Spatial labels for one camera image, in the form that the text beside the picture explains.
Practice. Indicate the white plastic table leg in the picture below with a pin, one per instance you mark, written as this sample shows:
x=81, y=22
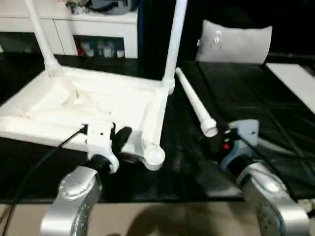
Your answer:
x=194, y=98
x=174, y=37
x=41, y=37

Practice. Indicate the white plastic table top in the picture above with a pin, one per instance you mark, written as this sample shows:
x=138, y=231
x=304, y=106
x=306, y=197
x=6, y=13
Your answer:
x=98, y=78

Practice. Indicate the black table mat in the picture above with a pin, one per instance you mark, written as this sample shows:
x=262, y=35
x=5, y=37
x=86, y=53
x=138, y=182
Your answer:
x=258, y=98

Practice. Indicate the small white jar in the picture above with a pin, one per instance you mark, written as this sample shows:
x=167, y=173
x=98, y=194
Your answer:
x=119, y=53
x=89, y=52

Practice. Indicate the grey pillow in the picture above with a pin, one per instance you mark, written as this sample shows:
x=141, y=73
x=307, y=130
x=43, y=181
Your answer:
x=233, y=41

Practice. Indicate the white glass-door cabinet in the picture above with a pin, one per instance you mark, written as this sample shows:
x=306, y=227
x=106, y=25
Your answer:
x=61, y=27

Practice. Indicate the grey pot on cabinet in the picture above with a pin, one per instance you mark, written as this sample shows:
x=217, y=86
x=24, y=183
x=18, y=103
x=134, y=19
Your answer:
x=115, y=6

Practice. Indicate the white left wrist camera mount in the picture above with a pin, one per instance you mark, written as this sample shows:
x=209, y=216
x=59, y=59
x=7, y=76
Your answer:
x=98, y=137

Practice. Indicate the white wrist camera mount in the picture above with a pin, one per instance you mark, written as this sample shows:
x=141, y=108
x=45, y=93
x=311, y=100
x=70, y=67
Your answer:
x=98, y=137
x=246, y=132

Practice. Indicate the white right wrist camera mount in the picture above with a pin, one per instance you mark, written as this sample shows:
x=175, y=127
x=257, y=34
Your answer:
x=246, y=132

